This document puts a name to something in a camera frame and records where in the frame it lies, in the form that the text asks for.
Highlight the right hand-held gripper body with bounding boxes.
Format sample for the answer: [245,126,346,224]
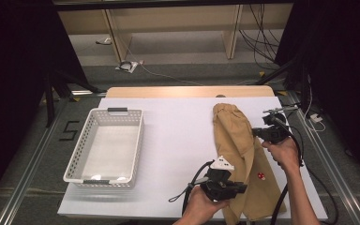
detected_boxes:
[262,105,299,145]

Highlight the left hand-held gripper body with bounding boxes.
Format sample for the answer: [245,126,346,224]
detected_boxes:
[200,155,236,202]

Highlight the tan pants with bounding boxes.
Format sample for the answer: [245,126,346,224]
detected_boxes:
[212,102,287,225]

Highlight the white perforated plastic basket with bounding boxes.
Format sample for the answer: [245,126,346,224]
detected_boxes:
[63,107,145,188]

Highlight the person's right hand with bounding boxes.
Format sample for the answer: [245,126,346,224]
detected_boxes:
[261,136,302,172]

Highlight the person's left hand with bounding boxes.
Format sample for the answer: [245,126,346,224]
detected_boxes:
[181,186,232,225]

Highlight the white power adapter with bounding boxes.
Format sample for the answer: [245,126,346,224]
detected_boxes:
[308,112,323,124]

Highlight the black metal stand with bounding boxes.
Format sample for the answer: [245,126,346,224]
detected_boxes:
[255,55,314,120]

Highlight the white foam board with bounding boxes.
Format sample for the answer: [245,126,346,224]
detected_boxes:
[56,97,328,221]

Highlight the black curtain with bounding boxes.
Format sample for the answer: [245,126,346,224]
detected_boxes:
[275,0,360,188]
[0,0,90,217]

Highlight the light wooden shelf unit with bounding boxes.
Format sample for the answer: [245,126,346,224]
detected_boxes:
[52,0,294,64]

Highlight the small white flat object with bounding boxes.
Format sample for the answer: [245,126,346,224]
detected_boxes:
[95,37,113,46]

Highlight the black tripod stand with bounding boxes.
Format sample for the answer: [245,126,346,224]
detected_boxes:
[42,69,107,128]

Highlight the left hand-held gripper cable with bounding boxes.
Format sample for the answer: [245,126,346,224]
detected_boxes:
[168,160,216,217]

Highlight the long black cable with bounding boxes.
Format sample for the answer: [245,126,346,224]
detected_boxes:
[306,168,339,225]

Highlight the long aluminium rail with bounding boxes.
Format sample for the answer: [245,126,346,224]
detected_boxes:
[285,92,360,225]
[0,99,73,225]

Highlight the bundle of black cables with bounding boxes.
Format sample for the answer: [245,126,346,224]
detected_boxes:
[238,3,282,71]

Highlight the white packet with black ring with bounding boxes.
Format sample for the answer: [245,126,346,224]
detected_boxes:
[115,60,144,74]

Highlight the short aluminium rail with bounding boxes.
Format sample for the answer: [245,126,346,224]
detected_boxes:
[69,89,107,97]

